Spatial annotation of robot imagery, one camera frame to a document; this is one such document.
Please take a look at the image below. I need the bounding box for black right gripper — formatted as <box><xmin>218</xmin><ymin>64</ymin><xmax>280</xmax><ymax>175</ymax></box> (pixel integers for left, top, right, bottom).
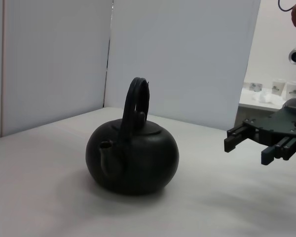
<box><xmin>223</xmin><ymin>105</ymin><xmax>296</xmax><ymax>166</ymax></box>

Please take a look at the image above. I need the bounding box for black cast iron teapot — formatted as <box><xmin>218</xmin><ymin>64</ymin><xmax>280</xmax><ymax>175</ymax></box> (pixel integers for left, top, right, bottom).
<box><xmin>85</xmin><ymin>77</ymin><xmax>180</xmax><ymax>197</ymax></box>

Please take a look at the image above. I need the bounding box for white side counter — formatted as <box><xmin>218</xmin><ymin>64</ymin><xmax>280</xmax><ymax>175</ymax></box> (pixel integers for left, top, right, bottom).
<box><xmin>233</xmin><ymin>94</ymin><xmax>288</xmax><ymax>132</ymax></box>

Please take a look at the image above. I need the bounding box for crumpled white plastic wrap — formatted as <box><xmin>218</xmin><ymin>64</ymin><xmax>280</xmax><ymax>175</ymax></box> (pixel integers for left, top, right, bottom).
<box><xmin>252</xmin><ymin>90</ymin><xmax>285</xmax><ymax>105</ymax></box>

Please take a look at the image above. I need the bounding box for small white printed container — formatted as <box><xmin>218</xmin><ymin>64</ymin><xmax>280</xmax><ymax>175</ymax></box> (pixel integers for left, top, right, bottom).
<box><xmin>246</xmin><ymin>82</ymin><xmax>262</xmax><ymax>93</ymax></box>

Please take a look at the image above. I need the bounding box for white printed paper cup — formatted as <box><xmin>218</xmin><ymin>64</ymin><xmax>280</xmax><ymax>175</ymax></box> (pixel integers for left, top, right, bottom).
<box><xmin>272</xmin><ymin>79</ymin><xmax>287</xmax><ymax>96</ymax></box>
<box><xmin>286</xmin><ymin>81</ymin><xmax>296</xmax><ymax>98</ymax></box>

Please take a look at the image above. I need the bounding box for thin black cable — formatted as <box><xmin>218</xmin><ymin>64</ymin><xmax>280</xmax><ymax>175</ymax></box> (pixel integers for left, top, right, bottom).
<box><xmin>277</xmin><ymin>0</ymin><xmax>296</xmax><ymax>12</ymax></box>

